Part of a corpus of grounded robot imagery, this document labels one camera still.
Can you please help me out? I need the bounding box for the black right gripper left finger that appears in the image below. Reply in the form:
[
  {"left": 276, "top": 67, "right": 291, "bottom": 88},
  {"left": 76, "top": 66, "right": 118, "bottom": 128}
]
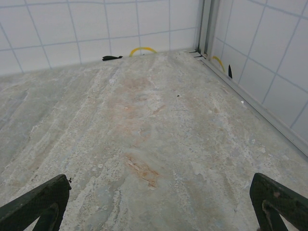
[{"left": 0, "top": 174, "right": 72, "bottom": 231}]

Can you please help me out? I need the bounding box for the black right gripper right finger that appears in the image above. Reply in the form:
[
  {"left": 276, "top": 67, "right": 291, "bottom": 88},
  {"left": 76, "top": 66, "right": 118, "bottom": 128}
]
[{"left": 249, "top": 172, "right": 308, "bottom": 231}]

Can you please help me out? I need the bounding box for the aluminium frame rail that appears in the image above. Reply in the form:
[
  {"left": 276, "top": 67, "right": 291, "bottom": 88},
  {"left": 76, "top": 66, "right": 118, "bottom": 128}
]
[{"left": 192, "top": 49, "right": 308, "bottom": 158}]

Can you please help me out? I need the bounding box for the aluminium frame post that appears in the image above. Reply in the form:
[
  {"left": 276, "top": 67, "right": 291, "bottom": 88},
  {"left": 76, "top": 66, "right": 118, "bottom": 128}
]
[{"left": 196, "top": 0, "right": 220, "bottom": 55}]

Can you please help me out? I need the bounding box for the yellow cable loop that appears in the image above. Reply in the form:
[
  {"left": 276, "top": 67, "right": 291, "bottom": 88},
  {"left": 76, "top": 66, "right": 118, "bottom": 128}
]
[{"left": 129, "top": 47, "right": 157, "bottom": 58}]

